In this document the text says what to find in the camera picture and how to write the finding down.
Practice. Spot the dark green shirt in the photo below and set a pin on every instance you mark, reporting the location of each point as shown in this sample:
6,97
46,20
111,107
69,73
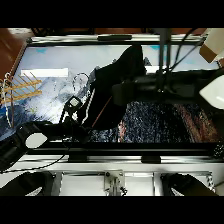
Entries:
110,80

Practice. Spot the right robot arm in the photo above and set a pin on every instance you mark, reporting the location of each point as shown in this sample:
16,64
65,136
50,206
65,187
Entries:
186,88

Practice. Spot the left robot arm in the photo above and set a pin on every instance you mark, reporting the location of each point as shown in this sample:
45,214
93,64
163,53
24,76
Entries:
35,140

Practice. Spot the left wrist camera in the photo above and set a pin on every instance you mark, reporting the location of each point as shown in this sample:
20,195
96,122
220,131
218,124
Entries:
73,102

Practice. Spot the silver frame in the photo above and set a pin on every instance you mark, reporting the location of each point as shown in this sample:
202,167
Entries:
100,166

